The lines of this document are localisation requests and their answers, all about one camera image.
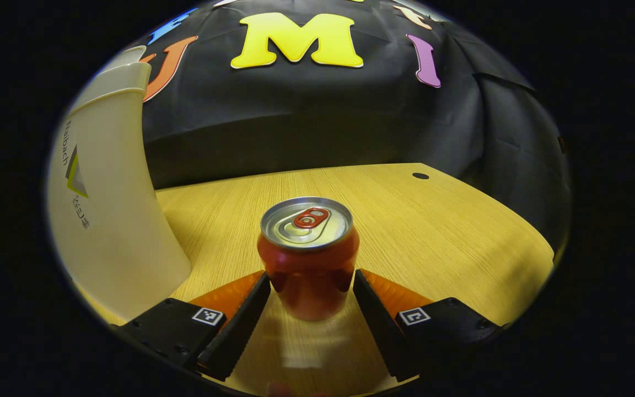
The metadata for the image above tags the white desktop garbage bin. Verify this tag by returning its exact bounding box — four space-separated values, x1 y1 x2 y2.
47 46 193 323

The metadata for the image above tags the red pop can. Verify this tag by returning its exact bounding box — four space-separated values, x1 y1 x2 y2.
256 196 361 323

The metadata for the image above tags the wooden desktop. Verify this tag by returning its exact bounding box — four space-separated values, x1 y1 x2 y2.
82 162 556 397

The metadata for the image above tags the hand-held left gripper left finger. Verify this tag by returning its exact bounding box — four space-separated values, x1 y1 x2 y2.
112 270 272 383

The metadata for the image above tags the black backdrop cloth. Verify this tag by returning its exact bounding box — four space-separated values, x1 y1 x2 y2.
130 0 573 250

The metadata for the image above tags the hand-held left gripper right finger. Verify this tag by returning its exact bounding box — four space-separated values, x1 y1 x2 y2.
352 269 504 383

